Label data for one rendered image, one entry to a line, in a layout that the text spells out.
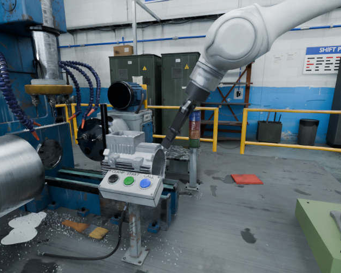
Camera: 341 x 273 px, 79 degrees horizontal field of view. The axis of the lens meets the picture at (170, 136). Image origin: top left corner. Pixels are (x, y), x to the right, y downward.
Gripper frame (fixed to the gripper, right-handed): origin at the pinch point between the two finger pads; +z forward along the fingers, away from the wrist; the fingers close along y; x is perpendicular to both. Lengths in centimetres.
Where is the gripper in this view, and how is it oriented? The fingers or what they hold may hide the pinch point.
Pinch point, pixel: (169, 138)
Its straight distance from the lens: 70.4
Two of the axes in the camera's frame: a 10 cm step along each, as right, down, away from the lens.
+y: -3.1, 2.2, -9.3
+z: -4.8, 8.1, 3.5
